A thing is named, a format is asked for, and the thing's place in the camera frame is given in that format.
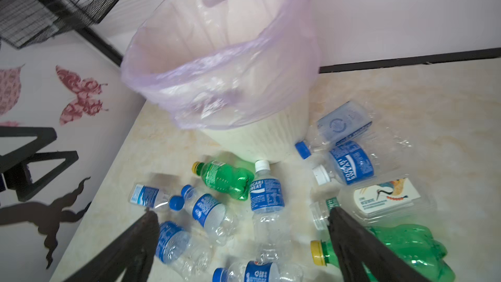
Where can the clear bottle blue label centre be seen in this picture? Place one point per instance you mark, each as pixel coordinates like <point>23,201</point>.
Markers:
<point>187,254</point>

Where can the Pepsi water bottle blue label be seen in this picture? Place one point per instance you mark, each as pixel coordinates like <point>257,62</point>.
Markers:
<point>254,271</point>

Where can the Pocari Sweat bottle white cap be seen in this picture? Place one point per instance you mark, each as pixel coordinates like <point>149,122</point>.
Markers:
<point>271,229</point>

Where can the crushed clear bottle blue cap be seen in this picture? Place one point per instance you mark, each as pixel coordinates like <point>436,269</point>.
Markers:
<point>346,122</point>

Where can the small bottle blue label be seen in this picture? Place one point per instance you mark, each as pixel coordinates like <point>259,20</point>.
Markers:
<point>155,198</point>

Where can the pink plastic bin liner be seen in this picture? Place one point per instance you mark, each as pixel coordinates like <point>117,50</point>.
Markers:
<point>222,64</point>

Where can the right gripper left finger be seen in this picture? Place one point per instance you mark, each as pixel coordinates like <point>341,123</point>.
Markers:
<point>129,257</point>

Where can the Pocari bottle near bin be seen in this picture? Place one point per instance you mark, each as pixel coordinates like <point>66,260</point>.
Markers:
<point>368,156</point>

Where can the clear bottle bird label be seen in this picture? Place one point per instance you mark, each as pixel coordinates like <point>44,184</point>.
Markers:
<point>378,200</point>

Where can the green bottle yellow cap left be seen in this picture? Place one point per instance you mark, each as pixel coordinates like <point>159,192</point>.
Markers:
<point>224,178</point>

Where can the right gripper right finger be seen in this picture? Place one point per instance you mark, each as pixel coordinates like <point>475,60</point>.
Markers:
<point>357,249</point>

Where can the green bottle yellow cap right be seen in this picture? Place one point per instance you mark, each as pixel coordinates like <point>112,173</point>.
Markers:
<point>414,244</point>

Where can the clear bottle blue cap label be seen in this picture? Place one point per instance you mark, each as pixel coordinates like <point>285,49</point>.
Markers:
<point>218,221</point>

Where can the green bottle yellow cap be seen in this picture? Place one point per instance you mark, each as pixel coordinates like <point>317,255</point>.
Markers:
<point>224,178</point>
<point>414,244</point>

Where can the white ribbed waste bin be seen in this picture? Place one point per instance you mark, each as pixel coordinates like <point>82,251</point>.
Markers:
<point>272,139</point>

